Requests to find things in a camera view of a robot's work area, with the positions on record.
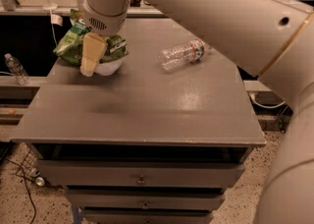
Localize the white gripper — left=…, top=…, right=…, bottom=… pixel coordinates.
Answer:
left=80, top=0, right=127, bottom=77

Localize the top grey drawer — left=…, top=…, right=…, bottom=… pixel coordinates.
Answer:
left=36, top=160, right=245, bottom=188

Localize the grey drawer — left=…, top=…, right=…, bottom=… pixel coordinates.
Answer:
left=82, top=210, right=213, bottom=224
left=65, top=188, right=225, bottom=210
left=36, top=160, right=245, bottom=188

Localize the small water bottle on ledge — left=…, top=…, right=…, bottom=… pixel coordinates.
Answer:
left=5, top=53, right=30, bottom=85

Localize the white bowl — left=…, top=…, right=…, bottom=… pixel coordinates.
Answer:
left=95, top=58, right=124, bottom=76

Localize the grey metal rail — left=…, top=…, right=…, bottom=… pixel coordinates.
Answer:
left=0, top=6, right=166, bottom=18

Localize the green chip bag behind bowl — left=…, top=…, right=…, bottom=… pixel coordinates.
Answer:
left=53, top=9, right=90, bottom=66

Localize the bottom grey drawer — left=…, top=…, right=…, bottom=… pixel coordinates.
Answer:
left=82, top=210, right=213, bottom=224

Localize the green jalapeno chip bag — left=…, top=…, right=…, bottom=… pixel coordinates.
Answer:
left=100, top=34, right=128, bottom=63

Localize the clear plastic water bottle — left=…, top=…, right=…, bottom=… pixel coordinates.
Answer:
left=158, top=39, right=212, bottom=72

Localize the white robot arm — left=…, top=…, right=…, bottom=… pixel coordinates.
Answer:
left=83, top=0, right=314, bottom=224

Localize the middle grey drawer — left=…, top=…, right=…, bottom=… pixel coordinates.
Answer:
left=65, top=188, right=225, bottom=210

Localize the black floor cable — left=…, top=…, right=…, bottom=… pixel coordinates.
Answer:
left=5, top=157, right=37, bottom=224

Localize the metal can on floor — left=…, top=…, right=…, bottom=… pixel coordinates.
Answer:
left=35, top=177, right=46, bottom=187

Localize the grey drawer cabinet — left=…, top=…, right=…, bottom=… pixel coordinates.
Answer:
left=13, top=19, right=265, bottom=214

